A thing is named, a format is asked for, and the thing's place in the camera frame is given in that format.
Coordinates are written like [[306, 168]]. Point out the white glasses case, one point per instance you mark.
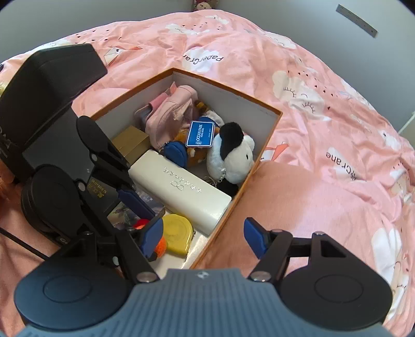
[[181, 191]]

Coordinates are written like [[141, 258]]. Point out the orange and red crochet toy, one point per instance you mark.
[[161, 248]]

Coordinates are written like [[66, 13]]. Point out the pink pouch with heart charm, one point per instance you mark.
[[168, 111]]

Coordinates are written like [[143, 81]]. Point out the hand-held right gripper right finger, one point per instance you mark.
[[254, 239]]

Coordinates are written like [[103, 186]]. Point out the gold cardboard box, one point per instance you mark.
[[129, 139]]

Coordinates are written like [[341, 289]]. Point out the orange cardboard box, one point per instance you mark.
[[227, 97]]

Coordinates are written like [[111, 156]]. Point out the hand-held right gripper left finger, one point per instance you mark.
[[152, 236]]

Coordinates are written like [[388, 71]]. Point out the yellow tape measure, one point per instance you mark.
[[176, 233]]

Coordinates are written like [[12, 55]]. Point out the pink cloud-print duvet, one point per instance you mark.
[[324, 162]]

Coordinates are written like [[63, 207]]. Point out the grey wall strip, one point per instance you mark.
[[356, 20]]

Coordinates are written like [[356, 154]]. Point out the dark printed card box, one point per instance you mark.
[[121, 217]]

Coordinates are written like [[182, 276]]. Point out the black and white panda plush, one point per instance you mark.
[[233, 158]]

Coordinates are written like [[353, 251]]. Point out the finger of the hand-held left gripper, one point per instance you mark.
[[137, 204], [97, 220]]

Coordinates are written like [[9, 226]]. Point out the blue label tag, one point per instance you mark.
[[200, 133]]

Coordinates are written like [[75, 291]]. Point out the brown plush toy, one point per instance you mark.
[[197, 155]]

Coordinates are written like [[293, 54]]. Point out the blue pouch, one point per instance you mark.
[[176, 153]]

